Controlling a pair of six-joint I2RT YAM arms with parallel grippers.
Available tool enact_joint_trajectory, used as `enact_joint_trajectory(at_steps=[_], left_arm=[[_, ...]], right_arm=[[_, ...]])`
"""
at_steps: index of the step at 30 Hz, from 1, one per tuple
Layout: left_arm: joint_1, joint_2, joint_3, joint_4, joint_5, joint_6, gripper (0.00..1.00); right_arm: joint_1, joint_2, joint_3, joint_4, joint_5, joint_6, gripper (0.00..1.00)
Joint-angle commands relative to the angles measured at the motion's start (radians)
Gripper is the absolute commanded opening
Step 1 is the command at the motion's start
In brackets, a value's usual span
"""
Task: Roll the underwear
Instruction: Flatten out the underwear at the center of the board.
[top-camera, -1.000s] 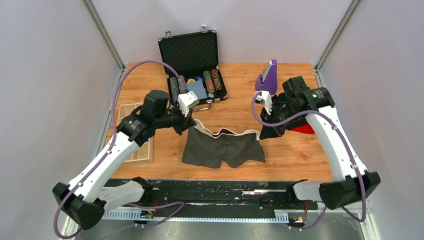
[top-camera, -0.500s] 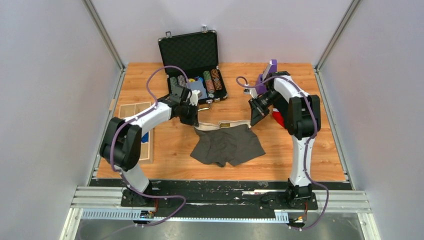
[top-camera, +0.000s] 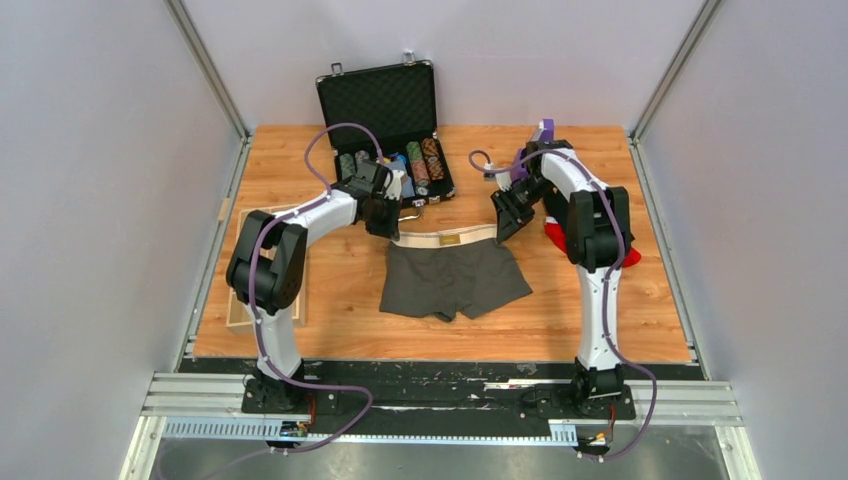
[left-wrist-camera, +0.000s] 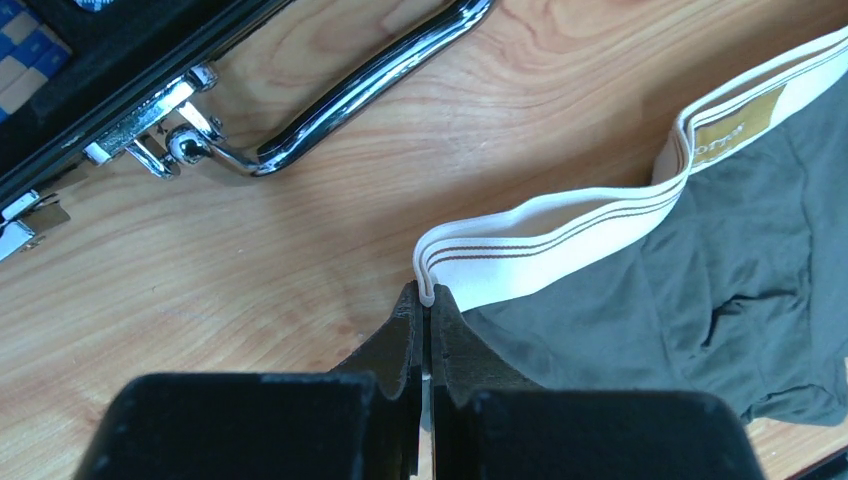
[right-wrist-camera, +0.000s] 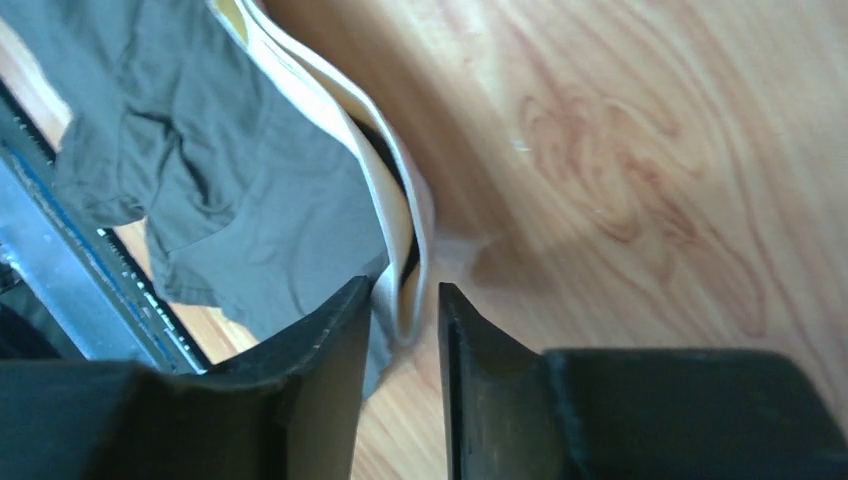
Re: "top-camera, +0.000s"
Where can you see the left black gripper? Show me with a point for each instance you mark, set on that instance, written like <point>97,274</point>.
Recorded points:
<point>390,229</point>

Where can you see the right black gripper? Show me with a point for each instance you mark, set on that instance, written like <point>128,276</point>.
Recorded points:
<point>511,218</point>

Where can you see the grey underwear white waistband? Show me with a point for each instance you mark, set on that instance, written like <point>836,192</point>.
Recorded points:
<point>441,274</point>

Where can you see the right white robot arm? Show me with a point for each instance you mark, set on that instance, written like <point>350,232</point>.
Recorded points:
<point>595,218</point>

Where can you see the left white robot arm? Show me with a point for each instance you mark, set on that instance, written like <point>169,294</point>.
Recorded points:
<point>266,269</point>

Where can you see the black underwear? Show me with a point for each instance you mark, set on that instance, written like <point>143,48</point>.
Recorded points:
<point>556,207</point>

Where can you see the red underwear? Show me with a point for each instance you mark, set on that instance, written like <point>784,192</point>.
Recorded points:
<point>555,233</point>

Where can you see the purple card holder stand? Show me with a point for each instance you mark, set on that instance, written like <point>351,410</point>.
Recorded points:
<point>544,132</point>

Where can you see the black poker chip case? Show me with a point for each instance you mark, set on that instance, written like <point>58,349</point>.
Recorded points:
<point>397,104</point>

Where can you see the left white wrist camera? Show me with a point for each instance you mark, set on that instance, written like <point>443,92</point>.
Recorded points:
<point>393,189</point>

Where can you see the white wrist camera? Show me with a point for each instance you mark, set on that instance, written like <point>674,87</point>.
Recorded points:
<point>393,189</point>
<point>502,177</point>

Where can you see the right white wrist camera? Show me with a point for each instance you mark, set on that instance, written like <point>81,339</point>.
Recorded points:
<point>502,177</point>

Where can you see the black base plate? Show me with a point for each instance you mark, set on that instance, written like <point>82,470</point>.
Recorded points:
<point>426,398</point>

